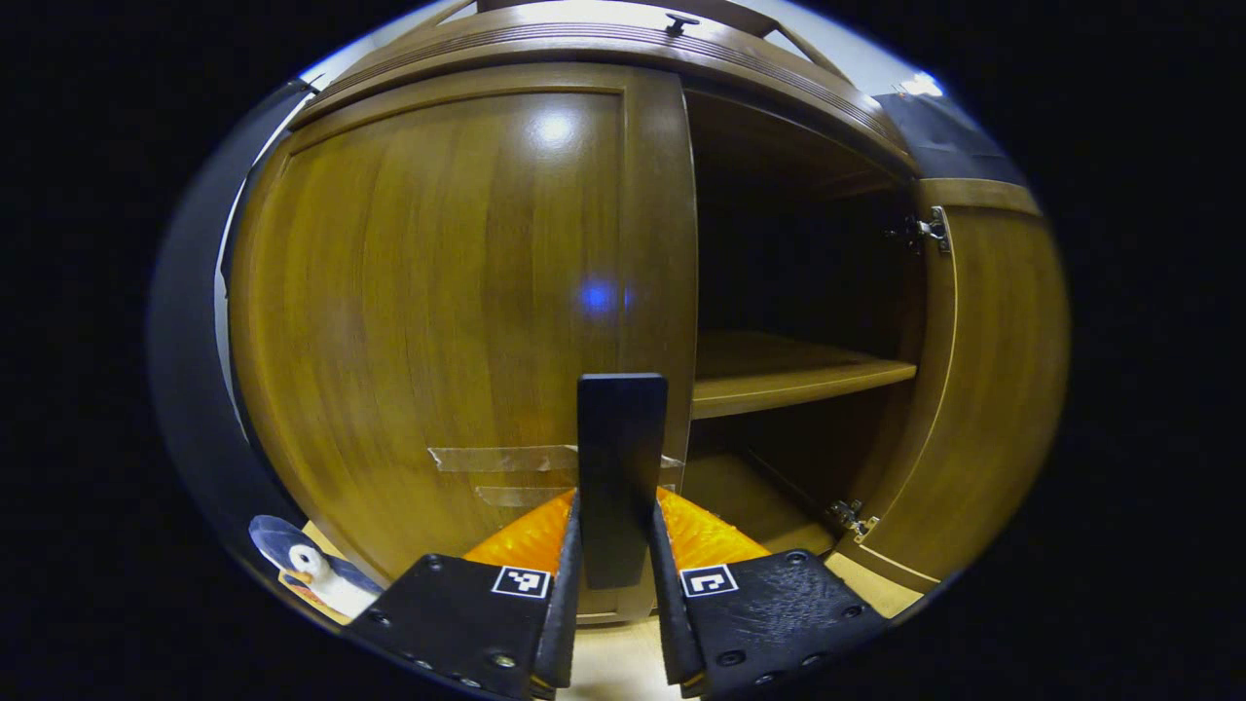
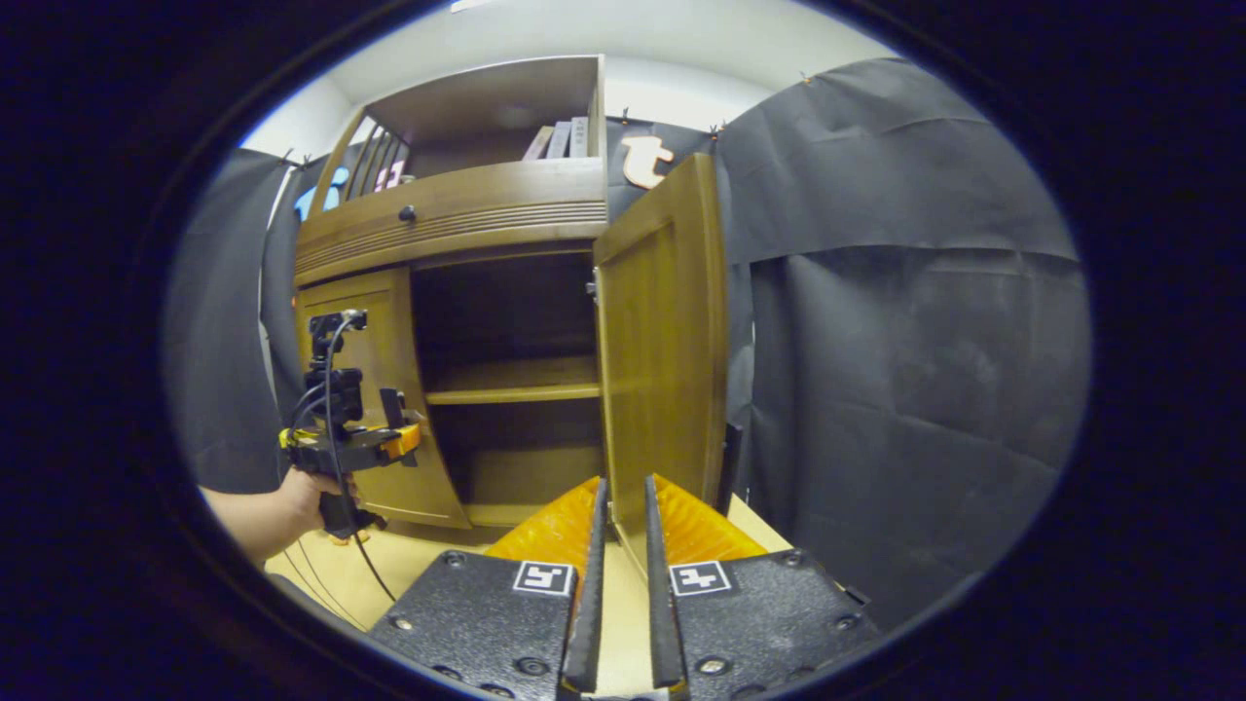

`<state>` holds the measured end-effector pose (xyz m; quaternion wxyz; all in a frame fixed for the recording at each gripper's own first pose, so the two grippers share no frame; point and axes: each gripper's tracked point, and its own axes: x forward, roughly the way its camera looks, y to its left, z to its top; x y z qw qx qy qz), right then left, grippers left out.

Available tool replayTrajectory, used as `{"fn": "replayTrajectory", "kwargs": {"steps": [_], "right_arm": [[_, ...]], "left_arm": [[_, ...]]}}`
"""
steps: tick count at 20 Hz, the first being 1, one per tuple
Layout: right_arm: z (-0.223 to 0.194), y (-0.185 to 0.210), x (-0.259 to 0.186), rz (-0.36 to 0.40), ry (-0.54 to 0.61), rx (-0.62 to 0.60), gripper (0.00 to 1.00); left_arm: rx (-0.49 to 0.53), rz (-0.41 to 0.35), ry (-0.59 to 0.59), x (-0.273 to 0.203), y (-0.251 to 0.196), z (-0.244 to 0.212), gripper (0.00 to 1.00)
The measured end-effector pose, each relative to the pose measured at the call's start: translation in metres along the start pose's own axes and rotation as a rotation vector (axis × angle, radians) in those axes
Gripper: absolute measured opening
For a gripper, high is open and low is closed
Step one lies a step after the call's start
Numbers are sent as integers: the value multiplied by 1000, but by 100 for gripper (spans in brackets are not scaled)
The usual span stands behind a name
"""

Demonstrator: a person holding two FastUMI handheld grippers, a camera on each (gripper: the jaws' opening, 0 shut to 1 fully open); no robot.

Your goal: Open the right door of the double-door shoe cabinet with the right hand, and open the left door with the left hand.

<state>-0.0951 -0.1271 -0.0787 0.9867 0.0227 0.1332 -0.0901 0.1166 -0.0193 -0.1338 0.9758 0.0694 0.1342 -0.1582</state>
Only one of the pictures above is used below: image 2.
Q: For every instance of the black backdrop cloth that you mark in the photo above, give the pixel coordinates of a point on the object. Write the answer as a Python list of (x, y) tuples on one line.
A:
[(905, 341)]

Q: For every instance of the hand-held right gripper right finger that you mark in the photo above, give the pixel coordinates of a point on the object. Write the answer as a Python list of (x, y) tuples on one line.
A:
[(660, 613)]

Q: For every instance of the wooden double-door shoe cabinet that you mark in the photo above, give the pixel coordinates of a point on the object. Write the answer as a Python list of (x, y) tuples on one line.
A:
[(487, 97)]

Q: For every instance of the grooved wooden cabinet drawer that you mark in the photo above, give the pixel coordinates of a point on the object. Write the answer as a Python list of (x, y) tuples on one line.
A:
[(487, 209)]

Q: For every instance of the wooden inner shelf board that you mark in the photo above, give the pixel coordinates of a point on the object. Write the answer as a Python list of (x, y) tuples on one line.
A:
[(516, 393)]

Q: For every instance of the grey slim book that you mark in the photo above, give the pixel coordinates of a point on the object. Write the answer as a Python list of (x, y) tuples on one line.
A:
[(579, 138), (558, 141)]

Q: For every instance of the wooden cabinet door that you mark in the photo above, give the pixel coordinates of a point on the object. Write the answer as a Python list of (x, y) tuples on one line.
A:
[(662, 341), (389, 341)]

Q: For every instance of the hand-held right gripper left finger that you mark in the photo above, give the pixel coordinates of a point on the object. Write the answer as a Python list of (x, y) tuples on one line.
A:
[(592, 613)]

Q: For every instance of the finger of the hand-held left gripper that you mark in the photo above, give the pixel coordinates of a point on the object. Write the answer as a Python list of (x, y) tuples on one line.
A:
[(404, 443)]

